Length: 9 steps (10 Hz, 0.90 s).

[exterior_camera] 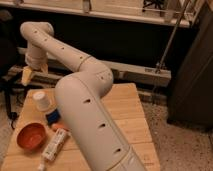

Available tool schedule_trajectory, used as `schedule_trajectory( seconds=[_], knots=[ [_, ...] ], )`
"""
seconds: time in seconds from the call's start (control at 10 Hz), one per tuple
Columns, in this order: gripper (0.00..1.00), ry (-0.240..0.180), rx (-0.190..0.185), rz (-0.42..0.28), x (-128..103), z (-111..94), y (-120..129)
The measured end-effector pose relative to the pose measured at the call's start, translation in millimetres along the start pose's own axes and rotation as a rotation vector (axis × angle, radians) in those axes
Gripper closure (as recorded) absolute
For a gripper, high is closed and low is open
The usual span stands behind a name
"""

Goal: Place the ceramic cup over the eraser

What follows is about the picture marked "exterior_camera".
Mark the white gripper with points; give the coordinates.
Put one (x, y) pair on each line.
(36, 63)

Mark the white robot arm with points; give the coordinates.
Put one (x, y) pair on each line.
(79, 100)

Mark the black tripod stand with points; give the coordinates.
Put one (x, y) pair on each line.
(7, 87)

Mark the blue sponge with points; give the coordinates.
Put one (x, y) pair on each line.
(52, 117)

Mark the orange carrot toy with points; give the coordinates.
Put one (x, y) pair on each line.
(56, 126)

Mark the orange bowl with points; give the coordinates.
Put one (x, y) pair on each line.
(31, 137)

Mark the white tube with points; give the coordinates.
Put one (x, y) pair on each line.
(53, 147)

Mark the white shelf ledge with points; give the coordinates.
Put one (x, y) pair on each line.
(126, 10)

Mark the metal pole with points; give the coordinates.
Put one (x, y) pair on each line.
(160, 64)

